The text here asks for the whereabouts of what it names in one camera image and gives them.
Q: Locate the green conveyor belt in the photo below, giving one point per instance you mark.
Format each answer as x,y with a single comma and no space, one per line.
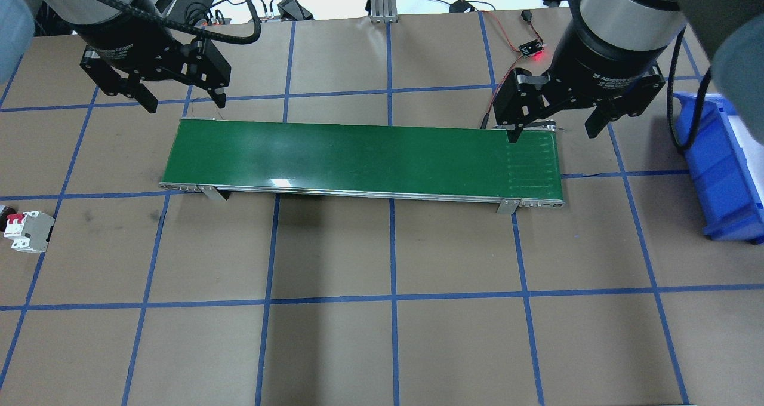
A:
367,161

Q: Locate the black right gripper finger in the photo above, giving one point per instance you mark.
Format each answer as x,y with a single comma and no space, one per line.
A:
605,112
518,117

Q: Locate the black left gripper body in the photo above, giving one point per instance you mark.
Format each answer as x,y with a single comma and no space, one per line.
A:
124,43

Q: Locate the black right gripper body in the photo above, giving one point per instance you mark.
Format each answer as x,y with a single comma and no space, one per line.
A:
603,57

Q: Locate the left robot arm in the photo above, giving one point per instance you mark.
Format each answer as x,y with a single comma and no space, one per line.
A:
18,27

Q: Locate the black power adapter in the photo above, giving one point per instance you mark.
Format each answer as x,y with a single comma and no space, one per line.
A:
291,10

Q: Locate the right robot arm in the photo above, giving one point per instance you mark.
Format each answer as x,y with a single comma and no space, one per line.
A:
729,32

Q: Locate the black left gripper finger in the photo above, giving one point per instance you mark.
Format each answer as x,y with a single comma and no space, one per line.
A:
215,85
133,88

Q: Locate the blue plastic bin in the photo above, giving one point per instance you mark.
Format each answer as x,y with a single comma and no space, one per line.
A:
725,165

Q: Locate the sensor module with red LED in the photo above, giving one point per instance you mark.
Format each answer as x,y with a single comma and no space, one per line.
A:
531,48

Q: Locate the white red circuit breaker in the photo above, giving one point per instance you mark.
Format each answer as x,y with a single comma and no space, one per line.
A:
29,231

